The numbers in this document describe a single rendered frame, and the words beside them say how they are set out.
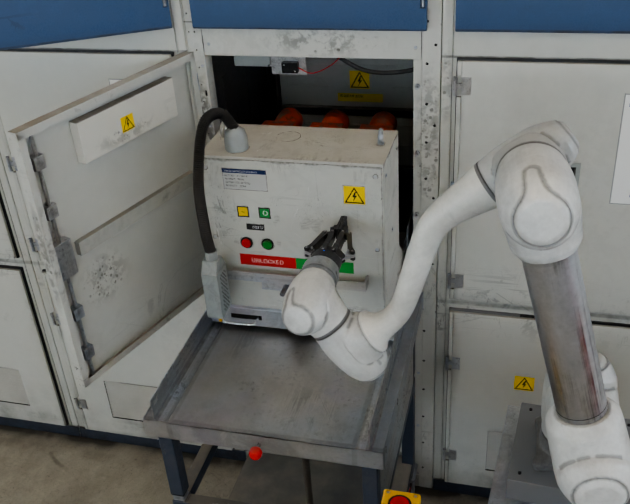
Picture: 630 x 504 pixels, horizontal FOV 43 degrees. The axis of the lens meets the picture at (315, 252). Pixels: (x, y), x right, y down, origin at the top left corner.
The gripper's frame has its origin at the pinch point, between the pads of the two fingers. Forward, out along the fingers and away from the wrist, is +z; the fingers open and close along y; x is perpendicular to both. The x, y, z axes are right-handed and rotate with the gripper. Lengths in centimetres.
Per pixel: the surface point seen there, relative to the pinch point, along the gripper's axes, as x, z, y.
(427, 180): -0.4, 29.9, 17.9
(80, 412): -110, 30, -116
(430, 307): -44, 30, 19
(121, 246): -8, -5, -61
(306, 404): -38.4, -25.0, -5.2
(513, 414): -48, -9, 46
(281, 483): -106, 7, -27
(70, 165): 20, -14, -64
